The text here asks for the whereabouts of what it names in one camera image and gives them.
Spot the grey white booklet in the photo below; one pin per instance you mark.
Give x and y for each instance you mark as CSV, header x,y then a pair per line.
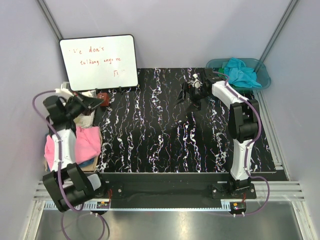
x,y
86,121

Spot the pink t shirt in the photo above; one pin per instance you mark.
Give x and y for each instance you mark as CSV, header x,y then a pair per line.
x,y
87,145

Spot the white whiteboard black frame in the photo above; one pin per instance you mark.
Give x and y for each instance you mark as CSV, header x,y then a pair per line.
x,y
102,62

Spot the dark red small box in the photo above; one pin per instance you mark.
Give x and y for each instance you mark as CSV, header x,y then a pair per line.
x,y
105,99

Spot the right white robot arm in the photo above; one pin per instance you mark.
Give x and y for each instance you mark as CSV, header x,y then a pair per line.
x,y
244,122

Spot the white slotted cable duct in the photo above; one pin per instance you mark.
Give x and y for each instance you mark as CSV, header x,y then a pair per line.
x,y
117,205

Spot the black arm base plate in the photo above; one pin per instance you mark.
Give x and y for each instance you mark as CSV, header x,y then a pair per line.
x,y
215,178

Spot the green t shirt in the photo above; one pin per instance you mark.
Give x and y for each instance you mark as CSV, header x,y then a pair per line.
x,y
221,70

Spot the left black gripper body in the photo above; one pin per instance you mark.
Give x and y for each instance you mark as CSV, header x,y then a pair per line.
x,y
76,107

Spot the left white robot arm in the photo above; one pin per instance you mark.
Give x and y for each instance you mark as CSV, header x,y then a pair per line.
x,y
67,184

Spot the aluminium extrusion rail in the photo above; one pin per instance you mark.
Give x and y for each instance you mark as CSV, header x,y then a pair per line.
x,y
276,191

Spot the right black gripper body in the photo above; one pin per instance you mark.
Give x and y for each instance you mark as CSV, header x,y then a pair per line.
x,y
196,95

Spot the black marbled table mat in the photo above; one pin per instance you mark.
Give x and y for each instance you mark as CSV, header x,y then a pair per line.
x,y
144,130

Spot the folded blue t shirt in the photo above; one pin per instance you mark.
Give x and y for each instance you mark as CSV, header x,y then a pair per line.
x,y
87,163

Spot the teal plastic basin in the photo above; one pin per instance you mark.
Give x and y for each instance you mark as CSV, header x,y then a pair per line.
x,y
261,71

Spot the turquoise t shirt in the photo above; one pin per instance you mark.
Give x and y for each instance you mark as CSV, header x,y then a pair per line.
x,y
239,74

